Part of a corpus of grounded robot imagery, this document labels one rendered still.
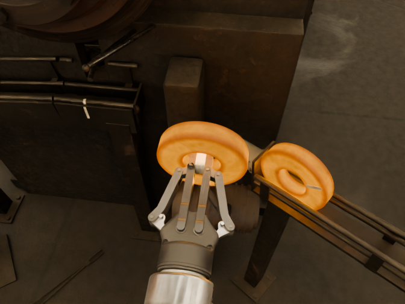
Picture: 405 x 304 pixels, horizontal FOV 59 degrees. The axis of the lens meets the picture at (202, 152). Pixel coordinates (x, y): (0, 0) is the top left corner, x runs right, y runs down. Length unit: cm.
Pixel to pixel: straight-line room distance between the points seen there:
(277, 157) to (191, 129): 23
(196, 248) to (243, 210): 43
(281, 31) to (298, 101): 114
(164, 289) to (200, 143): 22
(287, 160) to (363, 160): 108
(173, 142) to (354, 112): 148
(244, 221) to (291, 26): 46
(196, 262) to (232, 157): 18
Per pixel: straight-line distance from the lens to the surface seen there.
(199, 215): 52
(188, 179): 55
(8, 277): 154
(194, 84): 76
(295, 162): 69
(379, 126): 193
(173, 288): 46
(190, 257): 48
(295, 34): 79
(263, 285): 138
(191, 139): 54
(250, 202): 90
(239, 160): 57
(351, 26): 250
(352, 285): 147
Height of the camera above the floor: 132
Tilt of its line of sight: 54 degrees down
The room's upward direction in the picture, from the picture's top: straight up
